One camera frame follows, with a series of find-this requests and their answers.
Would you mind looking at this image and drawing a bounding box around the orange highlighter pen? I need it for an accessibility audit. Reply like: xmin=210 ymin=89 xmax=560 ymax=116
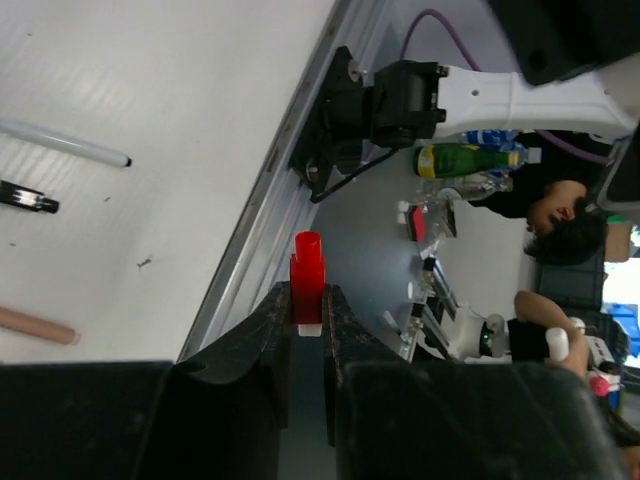
xmin=1 ymin=307 xmax=78 ymax=345

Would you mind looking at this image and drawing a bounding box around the red pen cap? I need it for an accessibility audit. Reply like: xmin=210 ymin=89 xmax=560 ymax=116
xmin=290 ymin=231 xmax=326 ymax=337

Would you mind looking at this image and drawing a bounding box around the blue label plastic bottle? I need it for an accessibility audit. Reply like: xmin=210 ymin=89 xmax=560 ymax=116
xmin=460 ymin=130 xmax=542 ymax=164

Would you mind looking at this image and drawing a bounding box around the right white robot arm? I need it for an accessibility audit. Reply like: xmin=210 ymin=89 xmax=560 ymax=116
xmin=319 ymin=59 xmax=638 ymax=149

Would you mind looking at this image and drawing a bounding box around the person in black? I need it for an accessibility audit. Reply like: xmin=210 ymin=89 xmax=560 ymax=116
xmin=471 ymin=133 xmax=608 ymax=378

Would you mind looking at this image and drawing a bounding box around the black marker pen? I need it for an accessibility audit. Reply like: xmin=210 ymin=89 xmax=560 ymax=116
xmin=1 ymin=118 xmax=133 ymax=168

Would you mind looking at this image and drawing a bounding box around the green glass bottle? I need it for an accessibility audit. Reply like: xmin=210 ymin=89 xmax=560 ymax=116
xmin=413 ymin=143 xmax=524 ymax=179

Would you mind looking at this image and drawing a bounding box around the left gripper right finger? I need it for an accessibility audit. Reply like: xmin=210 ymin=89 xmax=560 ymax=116
xmin=321 ymin=285 xmax=399 ymax=479

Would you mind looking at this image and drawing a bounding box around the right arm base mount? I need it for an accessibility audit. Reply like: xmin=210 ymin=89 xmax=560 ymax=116
xmin=289 ymin=46 xmax=372 ymax=197

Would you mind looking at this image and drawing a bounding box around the aluminium frame rail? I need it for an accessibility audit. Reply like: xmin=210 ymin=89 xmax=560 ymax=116
xmin=179 ymin=1 xmax=391 ymax=359

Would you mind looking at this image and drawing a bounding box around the black pen cap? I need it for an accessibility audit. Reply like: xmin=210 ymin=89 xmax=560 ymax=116
xmin=0 ymin=180 xmax=59 ymax=214

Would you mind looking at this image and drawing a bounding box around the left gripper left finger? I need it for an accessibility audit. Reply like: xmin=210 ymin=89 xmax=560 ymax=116
xmin=169 ymin=282 xmax=292 ymax=479

